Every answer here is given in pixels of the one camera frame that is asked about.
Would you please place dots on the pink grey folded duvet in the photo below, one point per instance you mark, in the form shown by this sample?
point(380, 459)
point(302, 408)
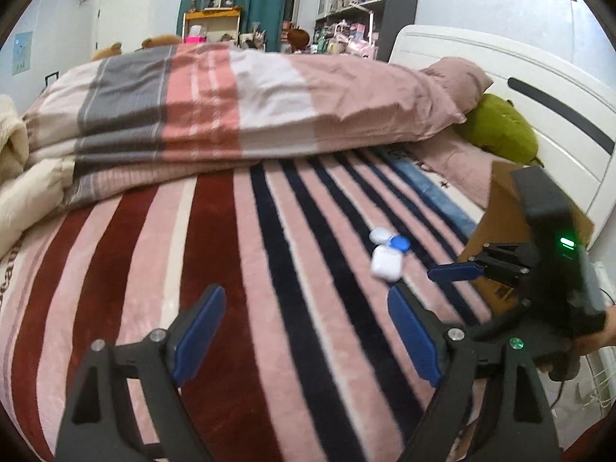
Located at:
point(203, 104)

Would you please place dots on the cream fleece blanket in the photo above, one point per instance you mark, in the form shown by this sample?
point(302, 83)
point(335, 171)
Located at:
point(28, 195)

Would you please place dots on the pink striped pillow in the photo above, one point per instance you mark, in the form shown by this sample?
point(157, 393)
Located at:
point(464, 81)

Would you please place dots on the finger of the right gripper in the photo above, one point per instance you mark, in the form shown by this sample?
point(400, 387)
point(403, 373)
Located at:
point(451, 273)

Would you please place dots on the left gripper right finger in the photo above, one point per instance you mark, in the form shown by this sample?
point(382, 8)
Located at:
point(491, 366)

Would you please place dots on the striped plush bed blanket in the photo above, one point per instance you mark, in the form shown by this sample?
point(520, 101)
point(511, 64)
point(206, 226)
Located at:
point(306, 364)

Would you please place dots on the white earbuds case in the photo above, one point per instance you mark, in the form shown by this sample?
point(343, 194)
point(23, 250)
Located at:
point(387, 263)

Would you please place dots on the white door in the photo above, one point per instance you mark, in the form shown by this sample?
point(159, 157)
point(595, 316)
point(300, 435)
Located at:
point(122, 21)

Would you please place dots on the white bed headboard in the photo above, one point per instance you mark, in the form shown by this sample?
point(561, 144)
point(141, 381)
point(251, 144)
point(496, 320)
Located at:
point(572, 113)

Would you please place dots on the green plush pillow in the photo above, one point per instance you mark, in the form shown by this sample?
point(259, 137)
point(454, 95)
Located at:
point(495, 126)

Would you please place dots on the blue white contact lens case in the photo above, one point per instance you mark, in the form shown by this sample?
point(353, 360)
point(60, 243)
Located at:
point(384, 237)

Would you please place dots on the cardboard box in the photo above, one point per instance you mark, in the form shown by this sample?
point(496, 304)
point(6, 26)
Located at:
point(502, 222)

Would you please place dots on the yellow wooden cabinet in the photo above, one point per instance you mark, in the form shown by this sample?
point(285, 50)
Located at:
point(221, 25)

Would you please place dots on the blue wall poster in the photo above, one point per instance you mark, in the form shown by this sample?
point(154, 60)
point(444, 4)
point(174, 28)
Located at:
point(21, 60)

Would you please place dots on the dark bookshelf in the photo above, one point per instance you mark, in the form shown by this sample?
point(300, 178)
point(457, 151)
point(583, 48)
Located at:
point(375, 21)

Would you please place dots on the brown teddy bear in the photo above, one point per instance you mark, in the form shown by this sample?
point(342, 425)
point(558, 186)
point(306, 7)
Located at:
point(161, 40)
point(105, 53)

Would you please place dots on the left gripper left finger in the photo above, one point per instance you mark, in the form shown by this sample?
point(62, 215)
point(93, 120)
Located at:
point(99, 422)

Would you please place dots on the right hand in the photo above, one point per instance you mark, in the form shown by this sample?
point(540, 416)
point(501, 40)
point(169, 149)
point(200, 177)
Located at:
point(581, 346)

